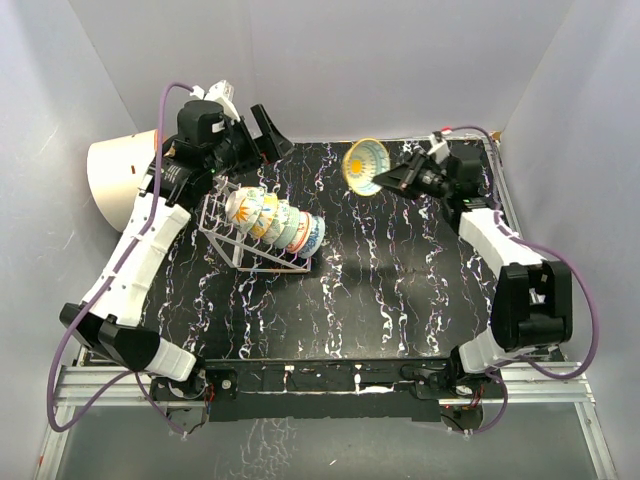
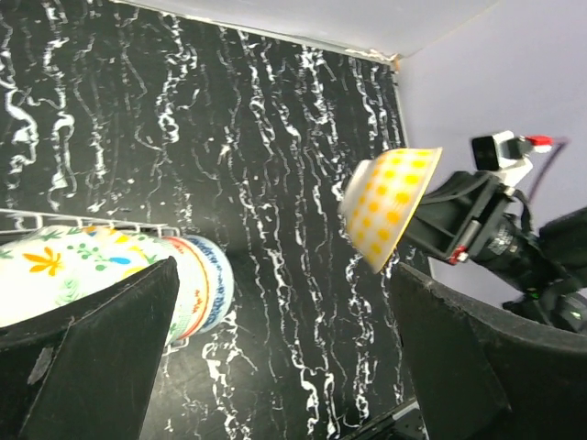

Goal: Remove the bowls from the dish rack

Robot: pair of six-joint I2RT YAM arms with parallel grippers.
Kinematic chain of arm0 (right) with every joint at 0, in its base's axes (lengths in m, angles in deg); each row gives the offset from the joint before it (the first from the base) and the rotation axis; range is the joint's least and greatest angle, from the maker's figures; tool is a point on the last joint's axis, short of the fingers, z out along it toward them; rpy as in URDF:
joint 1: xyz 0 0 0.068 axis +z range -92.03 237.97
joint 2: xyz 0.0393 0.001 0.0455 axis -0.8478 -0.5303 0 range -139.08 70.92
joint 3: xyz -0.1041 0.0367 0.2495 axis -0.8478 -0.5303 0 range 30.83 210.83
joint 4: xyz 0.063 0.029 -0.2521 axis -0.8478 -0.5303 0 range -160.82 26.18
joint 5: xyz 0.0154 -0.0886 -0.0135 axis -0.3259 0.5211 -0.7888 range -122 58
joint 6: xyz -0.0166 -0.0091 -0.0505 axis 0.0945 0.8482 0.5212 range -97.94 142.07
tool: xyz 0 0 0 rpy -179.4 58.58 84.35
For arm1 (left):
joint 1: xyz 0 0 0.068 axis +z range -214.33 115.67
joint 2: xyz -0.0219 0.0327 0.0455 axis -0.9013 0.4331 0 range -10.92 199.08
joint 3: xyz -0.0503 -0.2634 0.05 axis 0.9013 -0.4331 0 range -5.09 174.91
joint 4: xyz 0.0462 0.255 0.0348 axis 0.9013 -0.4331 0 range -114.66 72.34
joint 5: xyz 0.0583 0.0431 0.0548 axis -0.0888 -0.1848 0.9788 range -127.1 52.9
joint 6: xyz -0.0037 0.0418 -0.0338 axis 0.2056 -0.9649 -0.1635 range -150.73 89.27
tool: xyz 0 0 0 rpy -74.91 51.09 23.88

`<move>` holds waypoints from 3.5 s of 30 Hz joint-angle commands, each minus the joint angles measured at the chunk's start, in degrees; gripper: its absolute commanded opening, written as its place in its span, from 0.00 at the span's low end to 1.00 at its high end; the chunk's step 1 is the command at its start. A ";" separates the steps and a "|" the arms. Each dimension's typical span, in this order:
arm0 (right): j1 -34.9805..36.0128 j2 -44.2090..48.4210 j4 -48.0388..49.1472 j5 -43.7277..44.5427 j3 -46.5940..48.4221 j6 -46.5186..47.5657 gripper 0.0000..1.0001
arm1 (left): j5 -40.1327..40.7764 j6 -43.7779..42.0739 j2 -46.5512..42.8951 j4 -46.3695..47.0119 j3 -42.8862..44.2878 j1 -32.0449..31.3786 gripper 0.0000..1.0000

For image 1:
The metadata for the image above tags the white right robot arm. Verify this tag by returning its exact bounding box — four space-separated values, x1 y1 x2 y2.
372 133 573 397

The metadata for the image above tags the red flower striped bowl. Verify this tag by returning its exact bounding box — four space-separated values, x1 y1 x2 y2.
286 211 312 254

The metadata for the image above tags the aluminium frame rail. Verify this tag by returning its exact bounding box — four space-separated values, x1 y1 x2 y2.
34 363 619 480

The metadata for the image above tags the yellow sun pattern bowl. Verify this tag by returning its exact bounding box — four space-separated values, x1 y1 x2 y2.
342 138 391 197

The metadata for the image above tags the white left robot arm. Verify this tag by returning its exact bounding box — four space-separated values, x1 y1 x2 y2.
59 80 292 399

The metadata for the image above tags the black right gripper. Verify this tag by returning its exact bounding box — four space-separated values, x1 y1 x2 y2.
373 150 455 201

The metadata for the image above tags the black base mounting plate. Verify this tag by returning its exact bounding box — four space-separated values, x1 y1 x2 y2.
151 358 504 423

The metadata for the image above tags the white wire dish rack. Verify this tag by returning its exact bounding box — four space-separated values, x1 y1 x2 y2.
198 176 312 274

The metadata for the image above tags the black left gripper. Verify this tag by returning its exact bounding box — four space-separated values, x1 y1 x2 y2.
206 105 293 178

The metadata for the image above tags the blue rose pattern bowl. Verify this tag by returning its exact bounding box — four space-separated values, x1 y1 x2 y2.
297 216 326 259

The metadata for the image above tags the orange leaf pattern bowl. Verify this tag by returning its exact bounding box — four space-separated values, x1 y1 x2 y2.
225 187 265 234

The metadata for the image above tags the white cylinder with orange lid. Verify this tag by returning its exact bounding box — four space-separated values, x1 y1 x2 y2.
86 130 157 232

